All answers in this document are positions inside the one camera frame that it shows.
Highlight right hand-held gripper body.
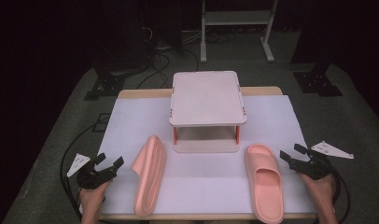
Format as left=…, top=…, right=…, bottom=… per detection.
left=288, top=140, right=355, bottom=181

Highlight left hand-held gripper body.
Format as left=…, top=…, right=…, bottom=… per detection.
left=66, top=153, right=117, bottom=189

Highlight pink foam slipper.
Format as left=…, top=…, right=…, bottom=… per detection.
left=244, top=143, right=285, bottom=224
left=131, top=134, right=167, bottom=218

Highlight white shoe rack orange legs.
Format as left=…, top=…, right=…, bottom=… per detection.
left=168, top=70, right=248, bottom=154

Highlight person's left hand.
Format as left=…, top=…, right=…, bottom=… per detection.
left=79, top=181, right=112, bottom=218

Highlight person's right hand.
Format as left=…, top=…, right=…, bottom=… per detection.
left=299, top=172, right=337, bottom=216

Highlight black stand base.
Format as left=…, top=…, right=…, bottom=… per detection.
left=83, top=60, right=126, bottom=101
left=293, top=62, right=344, bottom=97

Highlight white metal stand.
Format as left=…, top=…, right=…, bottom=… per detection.
left=200, top=0, right=279, bottom=63

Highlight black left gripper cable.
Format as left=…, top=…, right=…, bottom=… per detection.
left=60, top=122, right=100, bottom=223

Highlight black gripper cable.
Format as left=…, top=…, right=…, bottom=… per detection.
left=315, top=161, right=352, bottom=224
left=60, top=122, right=100, bottom=223

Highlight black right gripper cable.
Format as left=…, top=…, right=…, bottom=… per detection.
left=315, top=161, right=352, bottom=224

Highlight black floor cables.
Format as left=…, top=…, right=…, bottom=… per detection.
left=135, top=26, right=201, bottom=90

